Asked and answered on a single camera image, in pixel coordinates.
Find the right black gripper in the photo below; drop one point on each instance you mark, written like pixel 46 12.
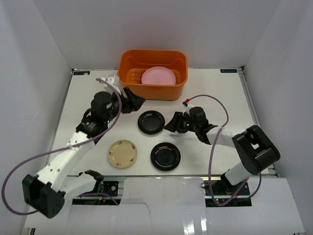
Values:
pixel 173 126

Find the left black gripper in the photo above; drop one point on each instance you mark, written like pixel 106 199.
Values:
pixel 124 101

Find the yellow floral plate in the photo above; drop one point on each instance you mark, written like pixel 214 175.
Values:
pixel 122 154

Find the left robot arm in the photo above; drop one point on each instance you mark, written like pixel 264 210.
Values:
pixel 45 191

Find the orange plastic bin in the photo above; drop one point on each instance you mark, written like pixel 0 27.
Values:
pixel 135 62

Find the black plate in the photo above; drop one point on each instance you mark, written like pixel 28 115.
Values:
pixel 165 156
pixel 151 122

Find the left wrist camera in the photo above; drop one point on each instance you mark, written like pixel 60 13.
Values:
pixel 111 81

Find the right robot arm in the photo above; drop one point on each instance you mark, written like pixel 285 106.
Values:
pixel 255 150

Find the corner label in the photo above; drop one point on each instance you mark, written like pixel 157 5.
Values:
pixel 228 71
pixel 81 73

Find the pink plate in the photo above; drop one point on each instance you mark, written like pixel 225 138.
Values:
pixel 158 76

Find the right corner label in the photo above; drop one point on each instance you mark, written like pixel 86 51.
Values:
pixel 228 71

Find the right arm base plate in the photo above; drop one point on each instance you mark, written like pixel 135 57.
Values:
pixel 221 189

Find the left corner label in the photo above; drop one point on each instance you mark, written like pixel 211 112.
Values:
pixel 81 73

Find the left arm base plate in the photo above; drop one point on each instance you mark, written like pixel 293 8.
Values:
pixel 110 188

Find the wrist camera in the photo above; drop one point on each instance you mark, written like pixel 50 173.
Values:
pixel 187 106
pixel 111 81

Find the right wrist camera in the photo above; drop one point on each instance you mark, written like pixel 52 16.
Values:
pixel 187 106

